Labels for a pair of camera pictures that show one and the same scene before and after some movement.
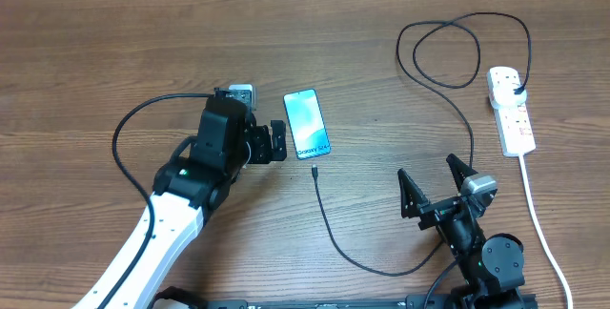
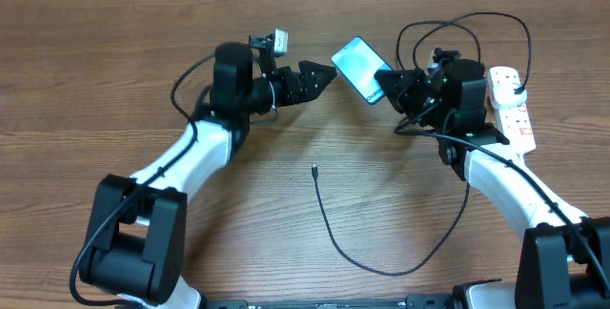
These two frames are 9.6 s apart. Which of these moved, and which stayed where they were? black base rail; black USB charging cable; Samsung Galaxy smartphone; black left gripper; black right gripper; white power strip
Moved: black right gripper; black left gripper; Samsung Galaxy smartphone
Stayed: white power strip; black base rail; black USB charging cable
